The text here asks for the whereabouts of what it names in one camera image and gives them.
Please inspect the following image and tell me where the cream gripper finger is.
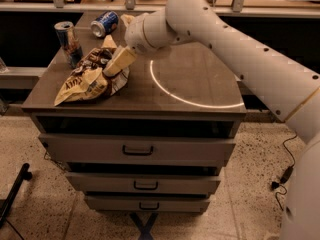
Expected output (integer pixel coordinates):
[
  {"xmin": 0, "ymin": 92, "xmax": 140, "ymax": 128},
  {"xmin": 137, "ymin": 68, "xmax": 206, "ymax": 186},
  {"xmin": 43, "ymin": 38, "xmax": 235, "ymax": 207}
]
[
  {"xmin": 102, "ymin": 35, "xmax": 117, "ymax": 49},
  {"xmin": 103, "ymin": 46, "xmax": 137, "ymax": 77}
]

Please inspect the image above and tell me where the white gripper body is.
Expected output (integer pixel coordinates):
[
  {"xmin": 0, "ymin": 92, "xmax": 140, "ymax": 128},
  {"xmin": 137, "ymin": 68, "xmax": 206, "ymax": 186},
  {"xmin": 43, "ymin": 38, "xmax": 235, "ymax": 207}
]
[{"xmin": 124, "ymin": 9, "xmax": 176, "ymax": 54}]

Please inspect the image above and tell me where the brown chip bag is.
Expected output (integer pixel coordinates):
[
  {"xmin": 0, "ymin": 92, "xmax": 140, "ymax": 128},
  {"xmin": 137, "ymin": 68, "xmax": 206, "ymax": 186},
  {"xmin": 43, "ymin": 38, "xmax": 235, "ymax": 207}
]
[{"xmin": 54, "ymin": 46, "xmax": 130, "ymax": 106}]

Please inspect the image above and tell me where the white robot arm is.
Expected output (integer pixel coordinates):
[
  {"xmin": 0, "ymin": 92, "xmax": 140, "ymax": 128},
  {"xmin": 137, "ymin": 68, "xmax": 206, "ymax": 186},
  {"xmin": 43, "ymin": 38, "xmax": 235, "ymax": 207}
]
[{"xmin": 125, "ymin": 0, "xmax": 320, "ymax": 240}]

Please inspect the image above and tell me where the blue soda can lying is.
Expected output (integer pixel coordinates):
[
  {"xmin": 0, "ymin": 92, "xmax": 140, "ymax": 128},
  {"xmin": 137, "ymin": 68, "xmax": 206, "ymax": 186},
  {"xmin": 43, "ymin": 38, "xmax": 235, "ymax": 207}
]
[{"xmin": 90, "ymin": 11, "xmax": 119, "ymax": 38}]

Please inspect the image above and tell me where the redbull can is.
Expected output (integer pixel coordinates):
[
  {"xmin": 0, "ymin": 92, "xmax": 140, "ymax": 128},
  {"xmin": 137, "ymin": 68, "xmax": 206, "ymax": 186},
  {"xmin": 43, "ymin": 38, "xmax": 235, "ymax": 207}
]
[{"xmin": 54, "ymin": 21, "xmax": 83, "ymax": 69}]

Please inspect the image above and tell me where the grey drawer cabinet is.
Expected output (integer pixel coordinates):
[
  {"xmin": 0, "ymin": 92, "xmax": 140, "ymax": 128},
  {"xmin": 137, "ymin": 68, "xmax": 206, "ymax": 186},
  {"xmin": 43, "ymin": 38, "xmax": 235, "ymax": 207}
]
[{"xmin": 23, "ymin": 43, "xmax": 246, "ymax": 200}]

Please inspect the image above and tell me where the top grey drawer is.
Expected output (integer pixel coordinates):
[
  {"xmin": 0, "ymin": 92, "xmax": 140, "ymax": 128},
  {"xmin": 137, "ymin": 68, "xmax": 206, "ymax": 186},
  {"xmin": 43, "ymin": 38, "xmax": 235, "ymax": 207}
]
[{"xmin": 39, "ymin": 134, "xmax": 235, "ymax": 167}]

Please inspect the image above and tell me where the grey drawer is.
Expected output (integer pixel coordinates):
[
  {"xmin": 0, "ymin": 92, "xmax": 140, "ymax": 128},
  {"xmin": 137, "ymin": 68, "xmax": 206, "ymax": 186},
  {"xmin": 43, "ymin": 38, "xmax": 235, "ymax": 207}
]
[
  {"xmin": 66, "ymin": 172, "xmax": 220, "ymax": 196},
  {"xmin": 39, "ymin": 134, "xmax": 235, "ymax": 167},
  {"xmin": 85, "ymin": 196, "xmax": 210, "ymax": 213}
]

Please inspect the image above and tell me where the middle grey drawer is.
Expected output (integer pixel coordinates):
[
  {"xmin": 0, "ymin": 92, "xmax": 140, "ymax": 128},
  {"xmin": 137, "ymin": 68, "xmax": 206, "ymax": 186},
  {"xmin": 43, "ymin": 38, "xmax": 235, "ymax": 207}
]
[{"xmin": 66, "ymin": 172, "xmax": 220, "ymax": 196}]

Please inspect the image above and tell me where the bottom grey drawer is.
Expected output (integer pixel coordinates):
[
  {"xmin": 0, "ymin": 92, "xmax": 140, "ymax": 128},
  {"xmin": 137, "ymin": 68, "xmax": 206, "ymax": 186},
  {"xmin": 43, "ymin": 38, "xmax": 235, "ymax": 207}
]
[{"xmin": 85, "ymin": 196, "xmax": 210, "ymax": 213}]

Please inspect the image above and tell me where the black left stand leg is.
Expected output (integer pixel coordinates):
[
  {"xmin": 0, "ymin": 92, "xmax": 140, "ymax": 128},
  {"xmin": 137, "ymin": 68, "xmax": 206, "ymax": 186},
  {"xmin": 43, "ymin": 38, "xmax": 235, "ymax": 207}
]
[{"xmin": 0, "ymin": 163, "xmax": 32, "ymax": 228}]

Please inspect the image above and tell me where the black power cable with adapter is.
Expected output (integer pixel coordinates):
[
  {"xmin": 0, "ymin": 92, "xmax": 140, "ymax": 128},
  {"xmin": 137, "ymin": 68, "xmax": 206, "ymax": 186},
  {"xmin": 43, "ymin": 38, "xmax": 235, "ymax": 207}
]
[{"xmin": 270, "ymin": 133, "xmax": 298, "ymax": 212}]

